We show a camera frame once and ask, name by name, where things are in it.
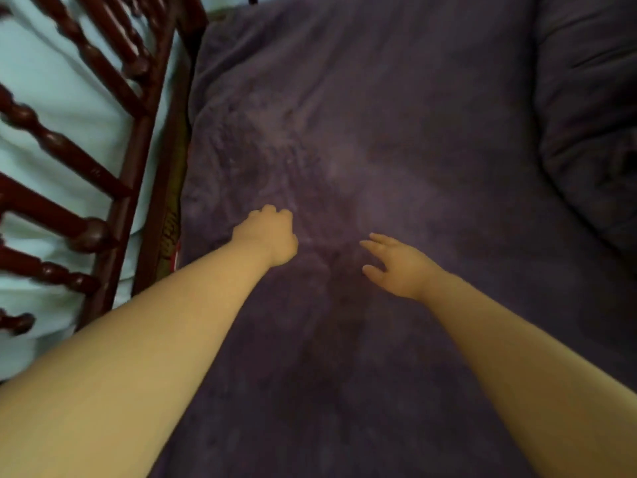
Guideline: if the person's left hand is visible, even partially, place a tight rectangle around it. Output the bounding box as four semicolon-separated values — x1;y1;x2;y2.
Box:
231;204;299;268

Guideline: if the person's right hand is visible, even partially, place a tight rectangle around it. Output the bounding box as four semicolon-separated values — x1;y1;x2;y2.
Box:
359;232;449;300

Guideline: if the purple plush bed sheet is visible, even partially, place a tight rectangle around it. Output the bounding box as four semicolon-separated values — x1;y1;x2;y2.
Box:
149;0;637;478

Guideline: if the red wooden bed frame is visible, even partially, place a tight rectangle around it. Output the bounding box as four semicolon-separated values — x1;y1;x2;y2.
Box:
0;0;210;384

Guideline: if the purple fleece duvet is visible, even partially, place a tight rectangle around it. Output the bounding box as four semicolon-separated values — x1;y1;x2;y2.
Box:
532;0;637;264

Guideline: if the person's right forearm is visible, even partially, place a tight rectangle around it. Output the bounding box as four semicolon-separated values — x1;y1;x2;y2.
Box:
417;273;637;478

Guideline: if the person's left forearm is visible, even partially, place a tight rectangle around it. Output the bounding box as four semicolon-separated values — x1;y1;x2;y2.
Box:
0;238;272;478

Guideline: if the pale mosquito net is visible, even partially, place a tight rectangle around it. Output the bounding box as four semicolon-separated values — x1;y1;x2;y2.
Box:
0;0;279;382

